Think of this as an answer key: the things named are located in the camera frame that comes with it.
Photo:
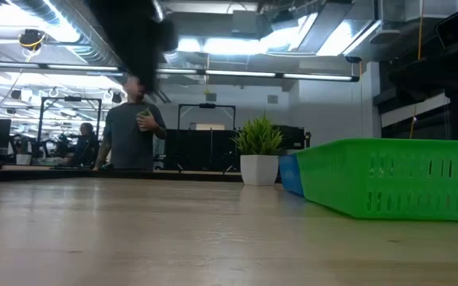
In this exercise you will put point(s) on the blue plastic basket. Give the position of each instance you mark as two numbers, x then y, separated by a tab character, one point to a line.
290	175

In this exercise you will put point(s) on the grey square wall box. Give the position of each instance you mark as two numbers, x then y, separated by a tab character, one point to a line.
211	97
272	99

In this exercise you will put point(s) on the small white pot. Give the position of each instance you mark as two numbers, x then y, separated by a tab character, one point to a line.
23	159

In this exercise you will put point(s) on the black aluminium table frame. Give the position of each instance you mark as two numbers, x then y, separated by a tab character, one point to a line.
197	175

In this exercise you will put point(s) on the black background robot arm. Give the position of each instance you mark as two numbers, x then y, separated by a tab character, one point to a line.
60	143

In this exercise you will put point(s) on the black security camera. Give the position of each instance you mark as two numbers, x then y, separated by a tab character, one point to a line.
353	59

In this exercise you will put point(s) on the green plant in white pot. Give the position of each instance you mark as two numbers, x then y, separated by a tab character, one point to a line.
258	168

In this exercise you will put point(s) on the black camera rig frame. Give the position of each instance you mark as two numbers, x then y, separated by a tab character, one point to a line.
72	98
207	105

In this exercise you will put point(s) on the person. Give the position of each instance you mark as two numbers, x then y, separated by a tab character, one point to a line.
84	147
129	139

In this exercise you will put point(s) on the small green object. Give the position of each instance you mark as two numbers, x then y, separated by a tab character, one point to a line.
144	113

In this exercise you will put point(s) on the green plastic basket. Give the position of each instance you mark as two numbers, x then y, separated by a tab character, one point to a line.
332	178

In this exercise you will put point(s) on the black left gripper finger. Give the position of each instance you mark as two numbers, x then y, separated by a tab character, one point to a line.
145	75

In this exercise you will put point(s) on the black workstation backdrop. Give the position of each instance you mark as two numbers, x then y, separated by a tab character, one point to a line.
197	149

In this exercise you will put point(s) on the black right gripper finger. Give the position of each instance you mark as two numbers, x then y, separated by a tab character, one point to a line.
412	97
424	73

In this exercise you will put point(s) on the LED light bar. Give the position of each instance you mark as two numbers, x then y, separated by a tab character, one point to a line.
241	73

